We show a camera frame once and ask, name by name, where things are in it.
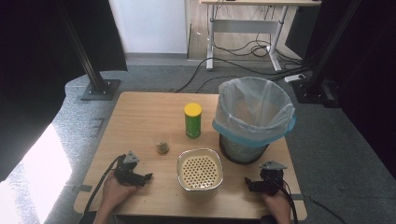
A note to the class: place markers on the black mesh trash bin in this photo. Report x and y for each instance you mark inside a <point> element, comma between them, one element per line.
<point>241,152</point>

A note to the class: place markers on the black curtain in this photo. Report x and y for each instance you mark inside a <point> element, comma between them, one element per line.
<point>31,62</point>
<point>367,77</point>

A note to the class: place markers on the green can with yellow lid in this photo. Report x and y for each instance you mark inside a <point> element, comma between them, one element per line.
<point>193,121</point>

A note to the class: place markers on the white square strainer container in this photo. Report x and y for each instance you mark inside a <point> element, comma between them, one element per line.
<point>200,169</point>

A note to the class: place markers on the white power strip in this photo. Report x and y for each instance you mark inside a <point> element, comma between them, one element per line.
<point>294,77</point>

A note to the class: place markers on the person's right hand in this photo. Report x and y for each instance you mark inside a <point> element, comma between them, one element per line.
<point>278,205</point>

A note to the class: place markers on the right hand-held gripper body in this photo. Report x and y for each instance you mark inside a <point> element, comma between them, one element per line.
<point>273,182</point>

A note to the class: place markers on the black metal stand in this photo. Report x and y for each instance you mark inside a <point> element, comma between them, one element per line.
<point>96,81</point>
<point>317,81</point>

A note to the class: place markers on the translucent blue trash bag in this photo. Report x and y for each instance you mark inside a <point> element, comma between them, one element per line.
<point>253,109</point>

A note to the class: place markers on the dark tea dregs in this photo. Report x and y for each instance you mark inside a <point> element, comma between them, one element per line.
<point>162,147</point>

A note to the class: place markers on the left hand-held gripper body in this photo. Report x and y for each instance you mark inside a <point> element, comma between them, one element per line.
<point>125,169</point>

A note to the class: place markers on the white-framed desk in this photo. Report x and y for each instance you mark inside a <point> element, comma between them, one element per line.
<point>246,26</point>

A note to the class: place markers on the person's left hand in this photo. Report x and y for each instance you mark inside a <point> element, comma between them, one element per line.
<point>115,194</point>

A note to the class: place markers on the grey tape piece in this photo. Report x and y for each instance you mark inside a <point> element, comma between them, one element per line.
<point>298,197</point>
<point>82,188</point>

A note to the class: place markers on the clear glass cup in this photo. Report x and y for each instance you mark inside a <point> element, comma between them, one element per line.
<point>162,140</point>

